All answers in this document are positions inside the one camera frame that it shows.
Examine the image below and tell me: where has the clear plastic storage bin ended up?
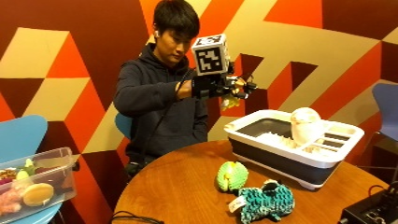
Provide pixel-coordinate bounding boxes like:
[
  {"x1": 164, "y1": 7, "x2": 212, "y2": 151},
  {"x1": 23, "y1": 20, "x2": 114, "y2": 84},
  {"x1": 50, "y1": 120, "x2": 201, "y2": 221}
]
[{"x1": 0, "y1": 146, "x2": 79, "y2": 224}]

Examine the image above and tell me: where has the green and yellow toy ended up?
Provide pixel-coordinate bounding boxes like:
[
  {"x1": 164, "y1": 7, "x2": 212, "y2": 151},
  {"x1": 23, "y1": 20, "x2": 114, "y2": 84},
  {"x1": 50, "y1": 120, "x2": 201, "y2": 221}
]
[{"x1": 15, "y1": 158, "x2": 38, "y2": 181}]

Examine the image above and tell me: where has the white cube with black markers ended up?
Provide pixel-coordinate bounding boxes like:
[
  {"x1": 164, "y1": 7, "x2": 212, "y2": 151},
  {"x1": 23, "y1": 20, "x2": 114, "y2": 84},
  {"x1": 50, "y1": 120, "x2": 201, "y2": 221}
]
[{"x1": 191, "y1": 33, "x2": 232, "y2": 77}]

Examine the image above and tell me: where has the yellow soft toy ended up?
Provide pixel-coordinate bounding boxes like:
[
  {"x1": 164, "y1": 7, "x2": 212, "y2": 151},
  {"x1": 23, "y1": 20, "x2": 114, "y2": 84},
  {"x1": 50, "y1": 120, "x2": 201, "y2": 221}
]
[{"x1": 219, "y1": 92, "x2": 243, "y2": 112}]

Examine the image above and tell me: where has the the person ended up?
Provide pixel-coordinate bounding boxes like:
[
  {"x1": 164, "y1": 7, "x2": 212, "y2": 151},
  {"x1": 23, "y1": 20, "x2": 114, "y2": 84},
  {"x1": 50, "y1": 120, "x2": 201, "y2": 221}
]
[{"x1": 112, "y1": 0, "x2": 211, "y2": 180}]

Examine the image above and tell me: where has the blue chair behind person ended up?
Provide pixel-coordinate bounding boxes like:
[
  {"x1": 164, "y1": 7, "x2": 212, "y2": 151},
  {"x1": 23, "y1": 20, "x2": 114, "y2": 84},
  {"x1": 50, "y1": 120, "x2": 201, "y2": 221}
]
[{"x1": 115, "y1": 112, "x2": 135, "y2": 140}]

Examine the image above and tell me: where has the white and grey dish rack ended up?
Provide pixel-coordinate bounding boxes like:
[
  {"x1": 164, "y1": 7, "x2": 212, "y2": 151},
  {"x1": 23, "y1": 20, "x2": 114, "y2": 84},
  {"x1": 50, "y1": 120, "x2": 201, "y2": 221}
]
[{"x1": 223, "y1": 108, "x2": 368, "y2": 191}]

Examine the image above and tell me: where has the black cable on table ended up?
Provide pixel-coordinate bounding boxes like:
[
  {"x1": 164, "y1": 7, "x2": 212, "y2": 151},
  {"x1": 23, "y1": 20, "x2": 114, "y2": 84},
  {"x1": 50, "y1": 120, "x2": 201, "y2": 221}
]
[{"x1": 108, "y1": 210, "x2": 165, "y2": 224}]

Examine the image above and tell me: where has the black glove cable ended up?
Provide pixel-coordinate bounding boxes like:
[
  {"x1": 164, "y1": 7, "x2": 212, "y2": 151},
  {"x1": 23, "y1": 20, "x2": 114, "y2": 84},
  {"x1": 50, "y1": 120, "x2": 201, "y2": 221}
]
[{"x1": 139, "y1": 67, "x2": 197, "y2": 166}]

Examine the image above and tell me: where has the tan bun toy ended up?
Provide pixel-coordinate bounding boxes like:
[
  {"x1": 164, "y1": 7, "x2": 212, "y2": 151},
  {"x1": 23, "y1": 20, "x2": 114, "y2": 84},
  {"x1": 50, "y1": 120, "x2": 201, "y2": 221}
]
[{"x1": 22, "y1": 182, "x2": 56, "y2": 207}]

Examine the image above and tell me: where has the black electronic box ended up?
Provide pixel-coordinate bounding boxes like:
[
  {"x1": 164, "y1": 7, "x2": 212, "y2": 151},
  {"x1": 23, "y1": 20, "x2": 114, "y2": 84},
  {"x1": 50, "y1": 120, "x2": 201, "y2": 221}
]
[{"x1": 337, "y1": 181, "x2": 398, "y2": 224}]

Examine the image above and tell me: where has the light blue chair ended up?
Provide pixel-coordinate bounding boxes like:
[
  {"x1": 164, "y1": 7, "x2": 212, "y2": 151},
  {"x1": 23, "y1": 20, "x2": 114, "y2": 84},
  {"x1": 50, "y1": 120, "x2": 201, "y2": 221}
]
[{"x1": 0, "y1": 114, "x2": 66, "y2": 224}]

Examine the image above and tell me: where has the violet blue chair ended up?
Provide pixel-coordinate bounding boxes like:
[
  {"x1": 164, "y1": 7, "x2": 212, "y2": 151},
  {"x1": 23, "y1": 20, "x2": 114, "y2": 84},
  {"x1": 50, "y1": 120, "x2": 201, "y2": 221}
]
[{"x1": 370, "y1": 82, "x2": 398, "y2": 143}]

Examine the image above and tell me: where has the teal knitted soft toy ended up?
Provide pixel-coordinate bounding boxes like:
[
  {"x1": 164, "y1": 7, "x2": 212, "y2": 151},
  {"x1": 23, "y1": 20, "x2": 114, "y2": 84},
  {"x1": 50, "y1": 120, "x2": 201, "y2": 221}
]
[{"x1": 227, "y1": 179, "x2": 297, "y2": 224}]

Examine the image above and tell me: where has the cream egg-shaped soft toy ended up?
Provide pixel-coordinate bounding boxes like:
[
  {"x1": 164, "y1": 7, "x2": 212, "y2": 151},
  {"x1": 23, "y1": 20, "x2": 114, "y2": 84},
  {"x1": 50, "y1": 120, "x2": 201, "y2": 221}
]
[{"x1": 289, "y1": 106, "x2": 328, "y2": 147}]

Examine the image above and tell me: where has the pink soft toy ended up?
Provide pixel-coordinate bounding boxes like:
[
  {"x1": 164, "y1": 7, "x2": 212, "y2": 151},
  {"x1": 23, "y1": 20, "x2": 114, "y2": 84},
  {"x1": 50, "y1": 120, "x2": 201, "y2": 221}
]
[{"x1": 0, "y1": 186, "x2": 26, "y2": 217}]

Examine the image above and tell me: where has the green round soft toy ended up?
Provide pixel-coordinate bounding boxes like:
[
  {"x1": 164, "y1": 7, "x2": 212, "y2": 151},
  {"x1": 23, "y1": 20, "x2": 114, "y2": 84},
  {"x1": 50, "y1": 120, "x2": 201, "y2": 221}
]
[{"x1": 216, "y1": 161, "x2": 251, "y2": 193}]

